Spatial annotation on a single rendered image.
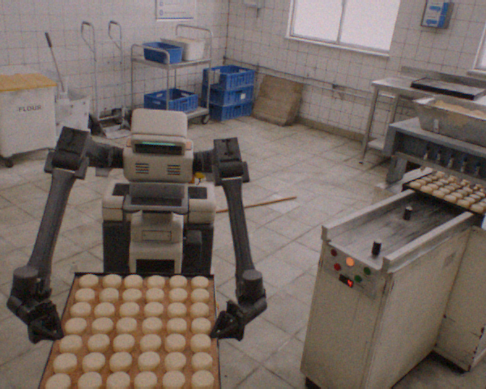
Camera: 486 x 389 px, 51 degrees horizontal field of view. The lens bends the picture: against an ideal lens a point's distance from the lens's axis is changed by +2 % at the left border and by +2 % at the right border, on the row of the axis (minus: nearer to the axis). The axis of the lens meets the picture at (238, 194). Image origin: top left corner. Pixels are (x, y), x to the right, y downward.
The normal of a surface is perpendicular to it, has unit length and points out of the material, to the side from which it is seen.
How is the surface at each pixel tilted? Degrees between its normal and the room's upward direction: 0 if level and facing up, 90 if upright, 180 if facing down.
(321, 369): 90
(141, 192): 90
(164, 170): 98
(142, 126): 43
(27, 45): 90
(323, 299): 90
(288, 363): 0
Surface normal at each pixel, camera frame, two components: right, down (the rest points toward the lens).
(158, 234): 0.08, 0.55
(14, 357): 0.09, -0.90
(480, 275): -0.73, 0.23
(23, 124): 0.73, 0.38
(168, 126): 0.13, -0.37
